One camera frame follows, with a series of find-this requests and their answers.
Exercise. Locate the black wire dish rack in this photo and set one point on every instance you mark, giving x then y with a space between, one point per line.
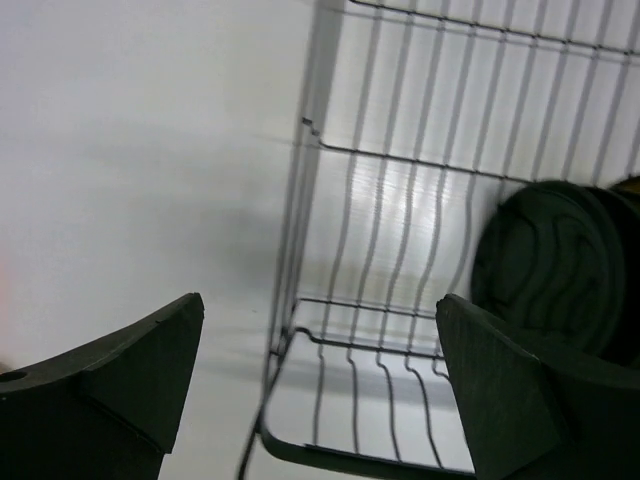
417 120

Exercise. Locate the yellow patterned plate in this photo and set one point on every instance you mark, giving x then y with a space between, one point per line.
630 184

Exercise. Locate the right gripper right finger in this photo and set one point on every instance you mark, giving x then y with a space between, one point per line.
532 408

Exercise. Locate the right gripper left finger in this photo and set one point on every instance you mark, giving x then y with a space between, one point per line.
109 409

